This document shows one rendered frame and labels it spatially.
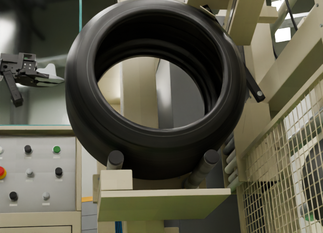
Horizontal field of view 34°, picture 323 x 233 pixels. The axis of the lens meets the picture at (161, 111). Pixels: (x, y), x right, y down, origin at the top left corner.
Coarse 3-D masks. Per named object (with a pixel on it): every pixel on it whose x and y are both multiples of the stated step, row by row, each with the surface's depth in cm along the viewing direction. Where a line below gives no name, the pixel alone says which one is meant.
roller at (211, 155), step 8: (208, 152) 155; (216, 152) 156; (200, 160) 160; (208, 160) 154; (216, 160) 155; (200, 168) 162; (208, 168) 159; (192, 176) 172; (200, 176) 167; (184, 184) 185; (192, 184) 177
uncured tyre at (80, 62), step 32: (128, 0) 173; (160, 0) 172; (96, 32) 164; (128, 32) 192; (160, 32) 194; (192, 32) 188; (224, 32) 172; (96, 64) 190; (192, 64) 195; (224, 64) 165; (96, 96) 155; (224, 96) 161; (96, 128) 155; (128, 128) 153; (192, 128) 156; (224, 128) 160; (128, 160) 157; (160, 160) 155; (192, 160) 160
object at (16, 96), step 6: (6, 72) 165; (6, 78) 165; (12, 78) 165; (6, 84) 167; (12, 84) 164; (12, 90) 164; (18, 90) 164; (12, 96) 163; (18, 96) 163; (12, 102) 165; (18, 102) 163
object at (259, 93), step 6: (204, 6) 211; (246, 72) 202; (246, 78) 202; (252, 78) 202; (252, 84) 201; (252, 90) 201; (258, 90) 200; (258, 96) 199; (264, 96) 200; (258, 102) 201
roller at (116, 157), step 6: (114, 150) 152; (108, 156) 152; (114, 156) 151; (120, 156) 151; (108, 162) 152; (114, 162) 150; (120, 162) 151; (108, 168) 156; (114, 168) 153; (120, 168) 156
